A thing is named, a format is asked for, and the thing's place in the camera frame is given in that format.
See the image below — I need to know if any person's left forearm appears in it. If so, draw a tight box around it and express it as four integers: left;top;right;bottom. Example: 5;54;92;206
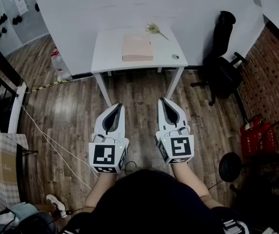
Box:
84;171;117;209

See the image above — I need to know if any yellow black striped tape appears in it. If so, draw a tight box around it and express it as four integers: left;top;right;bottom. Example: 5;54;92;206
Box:
30;80;69;94

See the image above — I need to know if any black floor fan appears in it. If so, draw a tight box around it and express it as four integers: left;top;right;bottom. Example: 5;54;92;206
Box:
218;117;279;204

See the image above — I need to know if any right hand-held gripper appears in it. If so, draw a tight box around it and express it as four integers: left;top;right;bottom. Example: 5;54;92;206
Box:
155;97;195;165

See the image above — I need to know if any clear plastic water bottle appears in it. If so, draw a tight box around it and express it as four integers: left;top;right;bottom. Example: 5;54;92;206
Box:
50;47;72;82

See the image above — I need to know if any person's black shirt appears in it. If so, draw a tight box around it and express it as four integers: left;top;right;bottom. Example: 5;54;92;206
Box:
61;169;252;234

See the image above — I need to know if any white paper notice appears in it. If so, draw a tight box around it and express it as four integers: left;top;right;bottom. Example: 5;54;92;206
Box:
14;0;30;16

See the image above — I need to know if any checkered cardboard box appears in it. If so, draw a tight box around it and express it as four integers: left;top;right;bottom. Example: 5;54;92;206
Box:
0;132;29;212

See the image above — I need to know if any red extinguisher box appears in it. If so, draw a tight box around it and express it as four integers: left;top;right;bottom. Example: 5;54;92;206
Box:
241;122;278;157

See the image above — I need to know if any white cable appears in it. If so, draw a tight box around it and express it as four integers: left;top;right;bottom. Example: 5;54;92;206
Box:
19;103;93;190
41;130;99;178

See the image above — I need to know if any person's right forearm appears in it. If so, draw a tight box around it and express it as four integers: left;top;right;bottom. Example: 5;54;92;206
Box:
172;162;225;208

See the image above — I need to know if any white sneaker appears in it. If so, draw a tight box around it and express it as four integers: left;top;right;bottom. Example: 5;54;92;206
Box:
46;194;67;218

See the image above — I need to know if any artificial flower sprig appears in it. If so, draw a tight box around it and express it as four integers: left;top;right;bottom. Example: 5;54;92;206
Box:
145;22;169;41

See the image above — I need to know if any person's right striped shoe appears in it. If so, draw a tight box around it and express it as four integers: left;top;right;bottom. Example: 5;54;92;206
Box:
223;217;250;234

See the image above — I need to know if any red fire extinguisher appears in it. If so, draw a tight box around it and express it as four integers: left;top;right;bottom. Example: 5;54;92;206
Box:
240;114;264;136

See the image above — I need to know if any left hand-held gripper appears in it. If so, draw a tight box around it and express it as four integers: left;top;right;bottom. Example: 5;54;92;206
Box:
88;103;130;174

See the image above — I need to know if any black office chair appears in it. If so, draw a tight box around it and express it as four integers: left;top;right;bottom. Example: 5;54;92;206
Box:
190;10;249;107

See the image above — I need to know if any light blue cloth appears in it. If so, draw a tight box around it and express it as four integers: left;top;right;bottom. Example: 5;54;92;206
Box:
7;202;40;229

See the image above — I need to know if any black bag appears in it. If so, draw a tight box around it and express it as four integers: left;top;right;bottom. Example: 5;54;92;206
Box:
19;212;57;234

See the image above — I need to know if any black cable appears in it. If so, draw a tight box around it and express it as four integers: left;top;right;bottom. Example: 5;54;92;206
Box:
206;178;224;192
122;160;138;176

